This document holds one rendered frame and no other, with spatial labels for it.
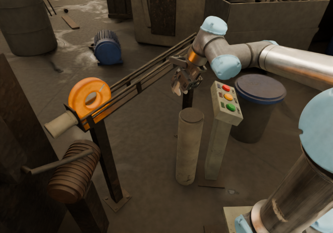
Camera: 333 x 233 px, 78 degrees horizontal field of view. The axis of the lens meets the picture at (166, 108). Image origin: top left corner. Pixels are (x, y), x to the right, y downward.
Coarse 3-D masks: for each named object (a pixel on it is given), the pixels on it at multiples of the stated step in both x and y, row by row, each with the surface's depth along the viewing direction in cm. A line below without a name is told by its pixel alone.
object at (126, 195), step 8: (184, 96) 133; (192, 96) 134; (184, 104) 137; (96, 128) 80; (104, 128) 83; (96, 136) 81; (104, 136) 85; (176, 136) 156; (104, 144) 87; (104, 152) 89; (104, 160) 91; (112, 160) 96; (104, 168) 96; (112, 168) 99; (112, 176) 101; (112, 184) 104; (112, 192) 109; (120, 192) 114; (104, 200) 117; (112, 200) 117; (120, 200) 117; (128, 200) 117; (112, 208) 113; (120, 208) 114
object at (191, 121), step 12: (192, 108) 101; (180, 120) 96; (192, 120) 94; (180, 132) 100; (192, 132) 96; (180, 144) 105; (192, 144) 101; (180, 156) 110; (192, 156) 108; (180, 168) 116; (192, 168) 115; (180, 180) 123; (192, 180) 124
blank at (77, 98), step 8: (88, 80) 70; (96, 80) 72; (72, 88) 69; (80, 88) 68; (88, 88) 70; (96, 88) 73; (104, 88) 76; (72, 96) 68; (80, 96) 69; (104, 96) 77; (72, 104) 68; (80, 104) 70; (96, 104) 77; (80, 112) 72; (88, 112) 74; (96, 112) 77
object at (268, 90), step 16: (240, 80) 139; (256, 80) 139; (272, 80) 139; (240, 96) 136; (256, 96) 124; (272, 96) 124; (256, 112) 133; (272, 112) 138; (240, 128) 146; (256, 128) 141
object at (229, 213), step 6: (222, 210) 85; (228, 210) 84; (234, 210) 84; (240, 210) 84; (246, 210) 84; (228, 216) 82; (234, 216) 82; (228, 222) 80; (228, 228) 79; (234, 228) 78
